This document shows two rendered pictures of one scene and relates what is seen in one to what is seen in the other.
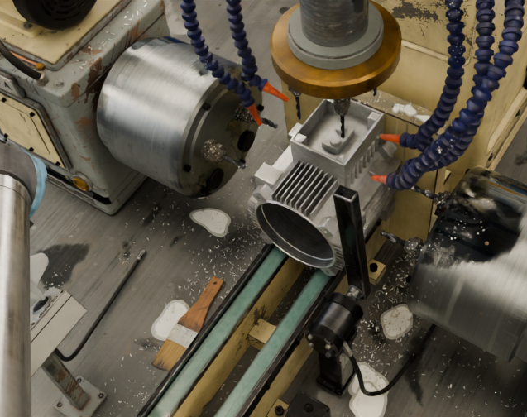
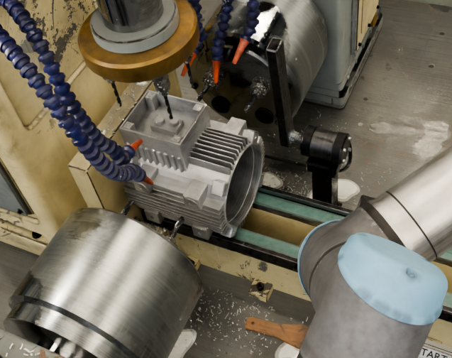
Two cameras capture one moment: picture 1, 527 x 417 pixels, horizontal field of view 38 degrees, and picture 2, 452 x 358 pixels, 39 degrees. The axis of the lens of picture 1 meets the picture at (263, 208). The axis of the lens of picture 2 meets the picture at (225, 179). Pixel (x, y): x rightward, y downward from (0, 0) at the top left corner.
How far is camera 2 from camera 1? 106 cm
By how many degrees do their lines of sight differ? 55
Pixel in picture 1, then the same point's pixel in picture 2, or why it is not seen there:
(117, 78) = (89, 321)
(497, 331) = (321, 38)
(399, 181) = (255, 23)
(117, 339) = not seen: outside the picture
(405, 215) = not seen: hidden behind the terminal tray
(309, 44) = (159, 23)
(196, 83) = (111, 226)
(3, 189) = (396, 188)
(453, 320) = (312, 67)
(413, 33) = (72, 60)
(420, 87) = (100, 94)
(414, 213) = not seen: hidden behind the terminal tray
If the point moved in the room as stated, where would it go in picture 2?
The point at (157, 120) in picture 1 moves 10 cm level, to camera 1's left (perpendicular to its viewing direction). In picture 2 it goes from (149, 270) to (165, 332)
